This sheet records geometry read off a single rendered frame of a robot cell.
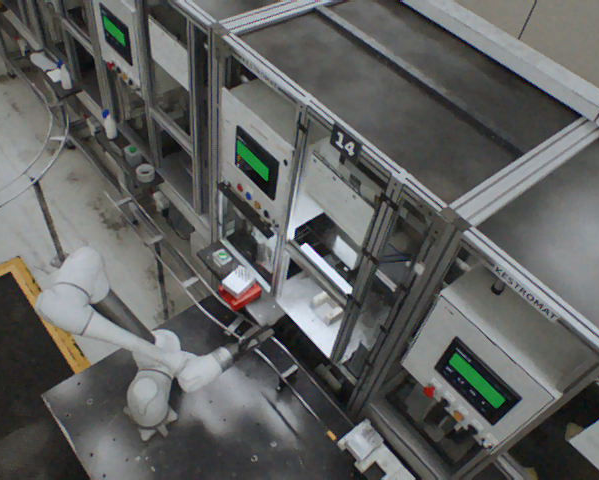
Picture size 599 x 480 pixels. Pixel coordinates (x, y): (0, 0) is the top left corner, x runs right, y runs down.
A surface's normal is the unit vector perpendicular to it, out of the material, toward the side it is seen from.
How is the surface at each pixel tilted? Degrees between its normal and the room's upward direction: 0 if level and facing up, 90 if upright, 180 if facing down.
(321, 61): 0
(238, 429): 0
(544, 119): 0
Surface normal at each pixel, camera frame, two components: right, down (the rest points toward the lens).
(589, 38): -0.76, 0.46
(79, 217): 0.11, -0.62
